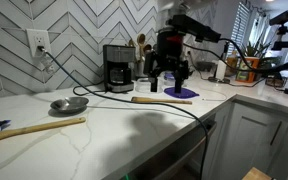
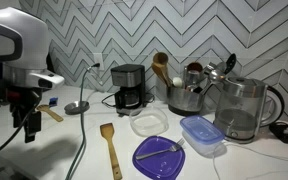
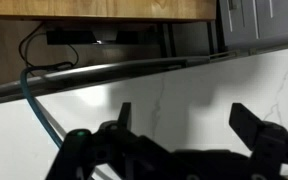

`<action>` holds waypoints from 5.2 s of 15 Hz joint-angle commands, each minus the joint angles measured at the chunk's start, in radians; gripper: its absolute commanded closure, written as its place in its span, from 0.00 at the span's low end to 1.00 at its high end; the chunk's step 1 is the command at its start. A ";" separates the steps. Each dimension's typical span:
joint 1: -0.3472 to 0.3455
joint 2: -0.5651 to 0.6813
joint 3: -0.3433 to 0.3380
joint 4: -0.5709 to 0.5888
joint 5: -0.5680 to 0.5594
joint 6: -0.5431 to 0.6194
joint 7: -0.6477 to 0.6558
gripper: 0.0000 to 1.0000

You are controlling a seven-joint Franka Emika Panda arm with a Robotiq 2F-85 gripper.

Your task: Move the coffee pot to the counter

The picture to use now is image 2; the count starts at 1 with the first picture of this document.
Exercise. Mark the small round metal plate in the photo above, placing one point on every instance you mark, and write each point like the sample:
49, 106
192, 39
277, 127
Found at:
75, 107

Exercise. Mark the steel cup with brown rim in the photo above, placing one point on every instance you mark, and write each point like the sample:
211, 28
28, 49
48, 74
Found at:
194, 75

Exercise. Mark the small blue object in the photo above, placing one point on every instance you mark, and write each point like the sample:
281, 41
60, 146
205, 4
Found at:
53, 101

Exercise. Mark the white round utensil head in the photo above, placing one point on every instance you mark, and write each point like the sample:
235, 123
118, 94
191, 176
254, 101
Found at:
177, 82

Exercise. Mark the glass steel electric kettle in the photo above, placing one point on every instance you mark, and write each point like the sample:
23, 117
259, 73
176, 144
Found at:
239, 110

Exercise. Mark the black slotted spoon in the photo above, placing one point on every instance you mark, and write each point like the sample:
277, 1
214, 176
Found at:
230, 63

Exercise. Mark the wooden flat spatula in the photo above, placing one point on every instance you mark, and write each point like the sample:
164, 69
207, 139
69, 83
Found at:
110, 146

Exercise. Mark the steel utensil holder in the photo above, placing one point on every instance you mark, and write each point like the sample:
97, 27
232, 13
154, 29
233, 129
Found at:
184, 100

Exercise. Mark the black steel coffee maker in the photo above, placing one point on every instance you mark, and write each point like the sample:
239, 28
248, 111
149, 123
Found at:
129, 76

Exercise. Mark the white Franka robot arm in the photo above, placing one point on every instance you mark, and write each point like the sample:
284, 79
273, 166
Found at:
20, 40

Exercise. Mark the steel ladle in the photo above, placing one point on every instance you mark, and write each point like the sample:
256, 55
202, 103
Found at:
215, 76

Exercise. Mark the purple plastic lid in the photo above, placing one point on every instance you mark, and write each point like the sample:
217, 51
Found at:
159, 165

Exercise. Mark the round wooden spoon in holder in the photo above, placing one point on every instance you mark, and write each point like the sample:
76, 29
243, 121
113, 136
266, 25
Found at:
160, 59

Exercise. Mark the plastic container with blue lid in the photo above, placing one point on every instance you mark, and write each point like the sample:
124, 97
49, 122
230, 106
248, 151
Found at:
200, 130

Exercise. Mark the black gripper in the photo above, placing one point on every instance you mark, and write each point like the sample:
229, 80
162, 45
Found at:
24, 100

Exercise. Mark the clear plastic container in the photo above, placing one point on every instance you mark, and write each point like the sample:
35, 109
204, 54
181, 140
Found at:
149, 122

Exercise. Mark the white wall outlet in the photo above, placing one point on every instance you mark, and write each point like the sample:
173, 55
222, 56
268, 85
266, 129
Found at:
99, 58

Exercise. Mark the wooden turner in holder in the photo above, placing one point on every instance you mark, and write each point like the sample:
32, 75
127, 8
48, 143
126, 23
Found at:
160, 74

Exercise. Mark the metal fork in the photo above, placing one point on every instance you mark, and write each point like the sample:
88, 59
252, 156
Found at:
157, 152

